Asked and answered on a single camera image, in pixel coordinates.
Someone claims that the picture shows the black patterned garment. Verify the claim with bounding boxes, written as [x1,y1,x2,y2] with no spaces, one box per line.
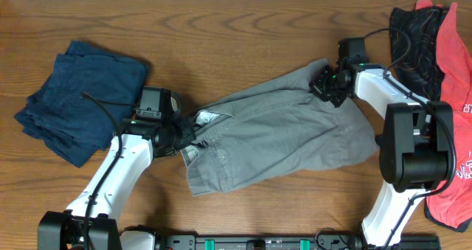
[389,6,449,101]

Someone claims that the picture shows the folded navy blue garment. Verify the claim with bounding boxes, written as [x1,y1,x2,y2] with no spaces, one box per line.
[15,41,148,167]

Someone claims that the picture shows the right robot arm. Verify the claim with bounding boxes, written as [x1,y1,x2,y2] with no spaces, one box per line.
[310,38,457,249]

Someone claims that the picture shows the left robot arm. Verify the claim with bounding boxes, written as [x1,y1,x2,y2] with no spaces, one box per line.
[38,86,195,249]

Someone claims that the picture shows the grey shorts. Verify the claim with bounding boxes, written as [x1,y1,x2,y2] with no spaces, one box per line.
[181,58,378,196]

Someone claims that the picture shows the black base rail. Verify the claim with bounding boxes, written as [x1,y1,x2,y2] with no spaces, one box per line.
[121,226,442,250]

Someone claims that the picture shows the red printed t-shirt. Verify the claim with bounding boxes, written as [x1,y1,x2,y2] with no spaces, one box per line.
[426,2,471,232]

